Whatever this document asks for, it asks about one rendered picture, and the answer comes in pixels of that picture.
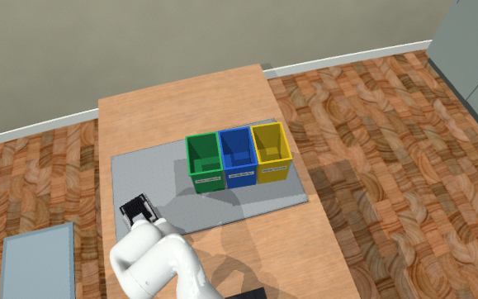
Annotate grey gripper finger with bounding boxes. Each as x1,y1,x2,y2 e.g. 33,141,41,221
144,202,157,224
124,214,131,229

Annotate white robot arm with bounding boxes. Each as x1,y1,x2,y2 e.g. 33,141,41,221
110,212,224,299

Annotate blue bin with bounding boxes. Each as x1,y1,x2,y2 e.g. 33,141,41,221
218,126,258,189

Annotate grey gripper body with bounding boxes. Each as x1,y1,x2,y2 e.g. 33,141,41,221
153,218,166,225

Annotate green open bin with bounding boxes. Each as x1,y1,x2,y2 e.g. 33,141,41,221
185,131,225,194

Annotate yellow bin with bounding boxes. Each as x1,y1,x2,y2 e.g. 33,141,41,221
250,121,292,184

